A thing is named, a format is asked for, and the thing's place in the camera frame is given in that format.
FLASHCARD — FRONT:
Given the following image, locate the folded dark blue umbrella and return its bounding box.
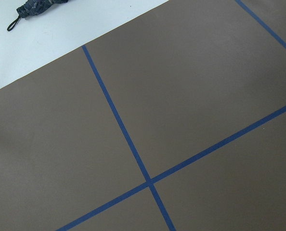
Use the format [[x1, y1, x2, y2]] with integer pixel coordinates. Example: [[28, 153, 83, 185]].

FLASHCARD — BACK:
[[7, 0, 68, 31]]

